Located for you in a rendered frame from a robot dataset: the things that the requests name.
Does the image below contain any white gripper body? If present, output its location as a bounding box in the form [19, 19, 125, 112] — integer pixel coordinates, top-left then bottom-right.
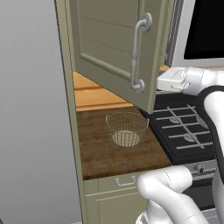
[156, 67, 191, 92]

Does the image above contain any olive cabinet door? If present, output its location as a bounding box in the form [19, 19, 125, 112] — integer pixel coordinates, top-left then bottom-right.
[84, 187, 151, 224]
[64, 0, 173, 115]

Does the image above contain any olive cabinet side panel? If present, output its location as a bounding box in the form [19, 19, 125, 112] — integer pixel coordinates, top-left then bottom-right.
[54, 0, 89, 224]

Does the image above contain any olive lower cabinet door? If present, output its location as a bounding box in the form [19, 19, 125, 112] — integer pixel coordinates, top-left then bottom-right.
[84, 187, 151, 224]

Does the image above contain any black hob with grey grates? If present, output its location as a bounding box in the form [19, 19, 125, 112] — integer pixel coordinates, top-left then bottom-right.
[139, 89, 224, 166]

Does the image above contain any white microwave with black door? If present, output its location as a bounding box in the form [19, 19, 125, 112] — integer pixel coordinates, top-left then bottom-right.
[167, 0, 224, 69]

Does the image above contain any grey oven front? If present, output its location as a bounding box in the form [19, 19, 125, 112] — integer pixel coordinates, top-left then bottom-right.
[179, 158, 224, 212]

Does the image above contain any olive drawer front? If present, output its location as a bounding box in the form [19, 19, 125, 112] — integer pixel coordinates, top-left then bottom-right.
[83, 171, 147, 196]

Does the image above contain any grey cabinet door handle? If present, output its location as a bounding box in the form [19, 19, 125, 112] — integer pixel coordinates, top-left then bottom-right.
[129, 11, 153, 95]

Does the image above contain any wire basket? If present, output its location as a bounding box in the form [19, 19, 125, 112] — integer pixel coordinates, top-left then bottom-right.
[105, 111, 151, 148]

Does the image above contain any grey drawer handle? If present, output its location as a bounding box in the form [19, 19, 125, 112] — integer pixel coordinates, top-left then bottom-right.
[115, 175, 137, 187]

